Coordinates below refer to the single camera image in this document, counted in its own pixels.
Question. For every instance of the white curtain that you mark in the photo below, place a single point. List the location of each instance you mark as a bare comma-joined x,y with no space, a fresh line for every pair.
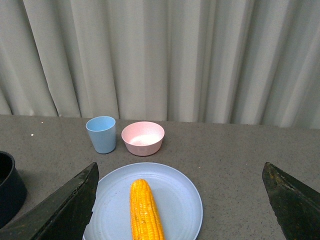
254,62

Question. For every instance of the light blue plastic cup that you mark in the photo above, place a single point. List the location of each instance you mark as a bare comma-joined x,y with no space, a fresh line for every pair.
102,133

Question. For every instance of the yellow corn cob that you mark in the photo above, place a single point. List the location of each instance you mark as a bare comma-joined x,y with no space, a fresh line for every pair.
145,219

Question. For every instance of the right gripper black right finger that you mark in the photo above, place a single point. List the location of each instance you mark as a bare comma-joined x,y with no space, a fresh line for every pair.
295,205

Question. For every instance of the pink plastic bowl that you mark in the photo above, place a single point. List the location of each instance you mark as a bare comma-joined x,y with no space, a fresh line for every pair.
143,138

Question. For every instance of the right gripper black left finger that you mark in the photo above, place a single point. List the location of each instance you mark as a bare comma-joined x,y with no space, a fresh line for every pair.
63,215

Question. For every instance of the light blue plastic plate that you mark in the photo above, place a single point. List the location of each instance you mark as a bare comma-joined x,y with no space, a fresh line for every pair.
178,201

